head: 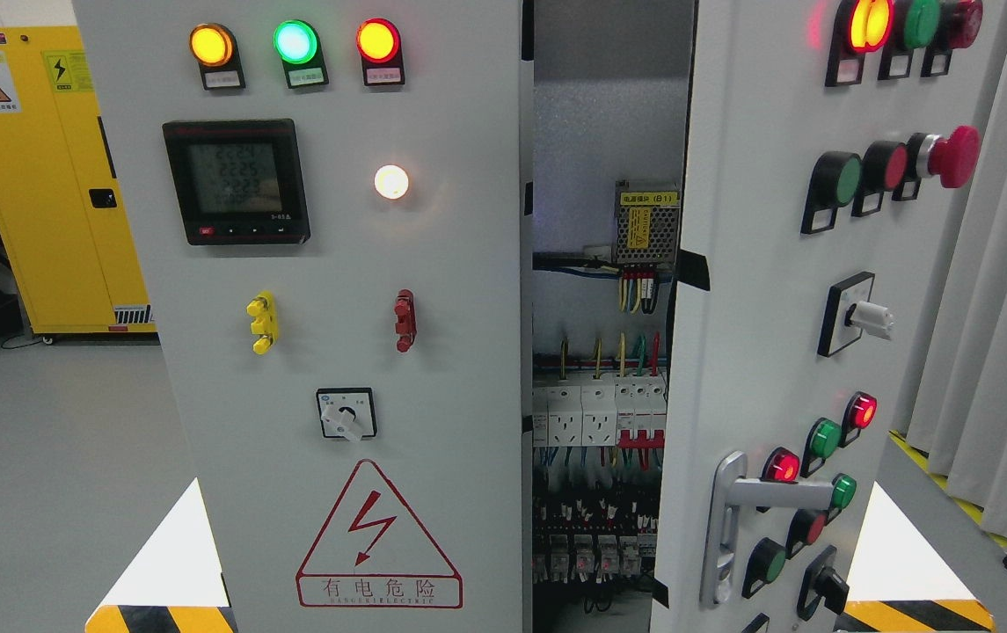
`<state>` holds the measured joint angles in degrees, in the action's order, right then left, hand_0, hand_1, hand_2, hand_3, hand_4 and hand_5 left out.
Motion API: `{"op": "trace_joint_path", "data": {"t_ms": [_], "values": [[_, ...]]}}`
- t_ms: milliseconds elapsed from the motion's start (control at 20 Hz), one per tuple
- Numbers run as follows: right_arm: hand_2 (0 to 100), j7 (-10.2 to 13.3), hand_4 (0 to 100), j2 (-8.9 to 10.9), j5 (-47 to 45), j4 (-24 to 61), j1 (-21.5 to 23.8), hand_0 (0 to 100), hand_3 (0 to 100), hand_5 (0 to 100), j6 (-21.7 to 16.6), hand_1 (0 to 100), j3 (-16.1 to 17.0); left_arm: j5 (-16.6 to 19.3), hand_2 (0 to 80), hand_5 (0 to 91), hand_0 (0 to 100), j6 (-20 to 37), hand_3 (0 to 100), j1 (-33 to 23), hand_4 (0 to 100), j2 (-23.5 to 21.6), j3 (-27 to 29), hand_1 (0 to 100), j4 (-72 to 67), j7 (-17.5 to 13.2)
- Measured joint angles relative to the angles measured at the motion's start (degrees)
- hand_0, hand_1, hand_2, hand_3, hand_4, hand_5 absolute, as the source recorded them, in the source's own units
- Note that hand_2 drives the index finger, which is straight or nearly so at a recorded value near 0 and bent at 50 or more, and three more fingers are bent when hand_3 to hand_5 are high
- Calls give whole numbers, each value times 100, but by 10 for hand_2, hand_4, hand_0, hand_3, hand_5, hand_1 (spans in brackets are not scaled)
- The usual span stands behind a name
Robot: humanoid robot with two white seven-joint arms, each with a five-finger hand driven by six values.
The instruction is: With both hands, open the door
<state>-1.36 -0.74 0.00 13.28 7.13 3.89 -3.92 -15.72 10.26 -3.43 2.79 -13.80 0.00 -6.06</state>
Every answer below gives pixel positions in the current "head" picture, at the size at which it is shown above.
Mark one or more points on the grey cabinet door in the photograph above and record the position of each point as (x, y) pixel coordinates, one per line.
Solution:
(449, 417)
(799, 116)

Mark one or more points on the red indicator lamp left door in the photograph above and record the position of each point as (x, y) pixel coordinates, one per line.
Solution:
(380, 47)

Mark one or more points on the green indicator lamp left door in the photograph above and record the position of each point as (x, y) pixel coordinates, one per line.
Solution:
(302, 54)

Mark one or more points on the yellow indicator lamp left door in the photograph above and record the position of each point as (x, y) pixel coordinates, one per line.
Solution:
(215, 49)

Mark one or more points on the white socket breaker row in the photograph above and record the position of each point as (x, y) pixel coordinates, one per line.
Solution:
(610, 411)

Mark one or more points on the white indicator lamp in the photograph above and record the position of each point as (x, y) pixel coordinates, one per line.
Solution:
(391, 181)

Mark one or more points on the metal mesh power supply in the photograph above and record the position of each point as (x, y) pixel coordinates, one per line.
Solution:
(648, 215)

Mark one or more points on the relay terminal row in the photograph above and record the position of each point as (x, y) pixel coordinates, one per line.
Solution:
(594, 536)

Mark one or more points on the red electric hazard sticker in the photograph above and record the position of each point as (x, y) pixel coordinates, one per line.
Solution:
(373, 551)

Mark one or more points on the black digital power meter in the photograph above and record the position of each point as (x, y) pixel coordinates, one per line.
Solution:
(238, 181)

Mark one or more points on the red emergency stop button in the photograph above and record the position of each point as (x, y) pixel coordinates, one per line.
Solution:
(952, 159)

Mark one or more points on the yellow safety cabinet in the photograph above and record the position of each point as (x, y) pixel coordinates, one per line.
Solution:
(61, 215)

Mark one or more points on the red terminal post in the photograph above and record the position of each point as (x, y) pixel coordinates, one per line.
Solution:
(405, 325)

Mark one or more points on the rotary selector switch left door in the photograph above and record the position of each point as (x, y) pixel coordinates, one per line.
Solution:
(347, 413)

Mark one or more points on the yellow terminal post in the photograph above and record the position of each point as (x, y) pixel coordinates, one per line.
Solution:
(264, 325)

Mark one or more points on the silver door handle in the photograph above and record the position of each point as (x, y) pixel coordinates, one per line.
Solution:
(731, 491)

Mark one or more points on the white rotary switch right door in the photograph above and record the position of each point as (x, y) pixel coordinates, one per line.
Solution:
(850, 312)

